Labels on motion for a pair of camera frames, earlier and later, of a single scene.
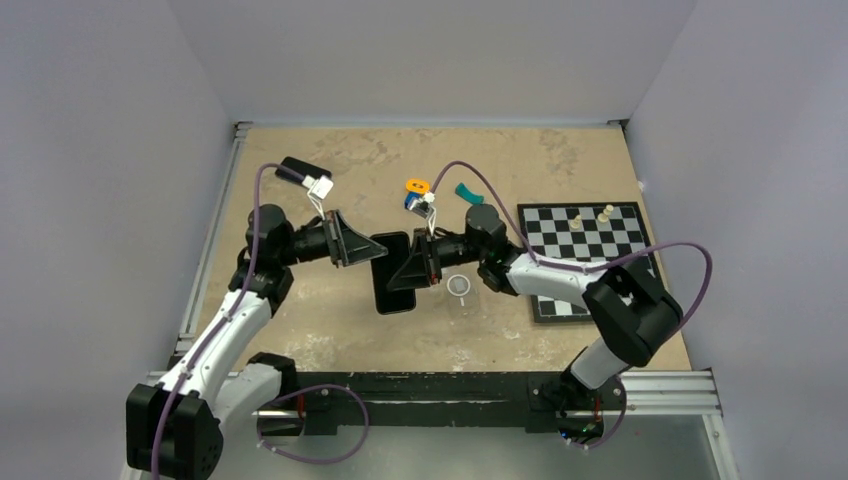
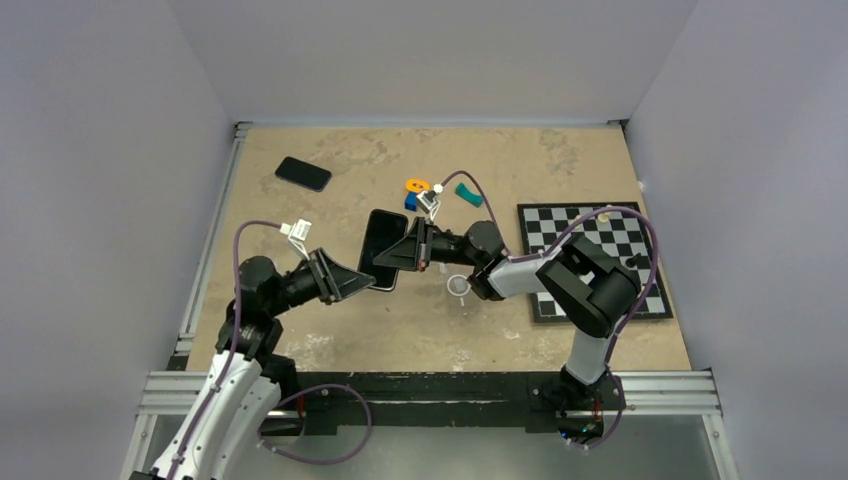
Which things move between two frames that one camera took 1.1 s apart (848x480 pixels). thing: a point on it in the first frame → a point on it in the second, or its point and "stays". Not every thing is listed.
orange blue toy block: [415, 185] stays
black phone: [397, 246] → [383, 230]
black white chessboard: [587, 233] stays
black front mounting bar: [328, 401] stays
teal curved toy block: [462, 191] stays
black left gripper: [356, 247] → [336, 281]
